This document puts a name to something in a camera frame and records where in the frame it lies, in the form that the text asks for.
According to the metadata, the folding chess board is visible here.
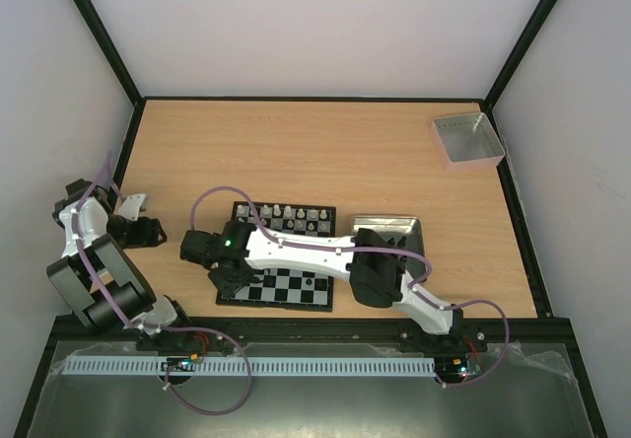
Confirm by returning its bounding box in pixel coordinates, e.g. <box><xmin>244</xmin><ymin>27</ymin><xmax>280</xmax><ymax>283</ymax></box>
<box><xmin>216</xmin><ymin>201</ymin><xmax>336</xmax><ymax>313</ymax></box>

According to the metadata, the gold tin with chess pieces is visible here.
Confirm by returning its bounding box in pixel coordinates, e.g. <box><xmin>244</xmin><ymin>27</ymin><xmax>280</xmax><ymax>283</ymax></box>
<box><xmin>349</xmin><ymin>215</ymin><xmax>426</xmax><ymax>292</ymax></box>

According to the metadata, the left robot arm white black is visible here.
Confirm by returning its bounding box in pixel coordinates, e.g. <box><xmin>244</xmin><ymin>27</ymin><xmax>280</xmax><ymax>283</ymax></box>
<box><xmin>46</xmin><ymin>179</ymin><xmax>190</xmax><ymax>338</ymax></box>

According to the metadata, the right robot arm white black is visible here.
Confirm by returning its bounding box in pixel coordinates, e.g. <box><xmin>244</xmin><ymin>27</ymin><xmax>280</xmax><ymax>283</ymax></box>
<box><xmin>179</xmin><ymin>221</ymin><xmax>464</xmax><ymax>351</ymax></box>

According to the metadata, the empty silver tin lid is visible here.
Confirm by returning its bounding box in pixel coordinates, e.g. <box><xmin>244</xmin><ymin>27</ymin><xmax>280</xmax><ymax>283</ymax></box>
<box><xmin>430</xmin><ymin>112</ymin><xmax>505</xmax><ymax>172</ymax></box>

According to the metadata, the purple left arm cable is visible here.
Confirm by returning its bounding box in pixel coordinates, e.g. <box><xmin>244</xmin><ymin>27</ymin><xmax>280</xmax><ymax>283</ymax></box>
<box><xmin>72</xmin><ymin>150</ymin><xmax>252</xmax><ymax>417</ymax></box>

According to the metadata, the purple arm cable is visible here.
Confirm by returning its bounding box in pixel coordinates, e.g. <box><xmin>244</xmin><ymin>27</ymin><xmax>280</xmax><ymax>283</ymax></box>
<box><xmin>72</xmin><ymin>150</ymin><xmax>252</xmax><ymax>417</ymax></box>
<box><xmin>189</xmin><ymin>185</ymin><xmax>512</xmax><ymax>390</ymax></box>

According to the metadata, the light blue slotted cable duct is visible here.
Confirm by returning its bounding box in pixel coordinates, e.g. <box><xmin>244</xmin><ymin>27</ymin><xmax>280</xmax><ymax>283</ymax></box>
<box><xmin>60</xmin><ymin>356</ymin><xmax>435</xmax><ymax>378</ymax></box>

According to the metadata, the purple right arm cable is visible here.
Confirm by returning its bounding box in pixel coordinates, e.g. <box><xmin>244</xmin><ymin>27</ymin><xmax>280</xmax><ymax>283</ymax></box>
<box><xmin>189</xmin><ymin>185</ymin><xmax>512</xmax><ymax>390</ymax></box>

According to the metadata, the black aluminium frame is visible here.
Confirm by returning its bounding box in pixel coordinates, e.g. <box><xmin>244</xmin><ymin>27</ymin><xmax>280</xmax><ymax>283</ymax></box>
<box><xmin>15</xmin><ymin>0</ymin><xmax>606</xmax><ymax>437</ymax></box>

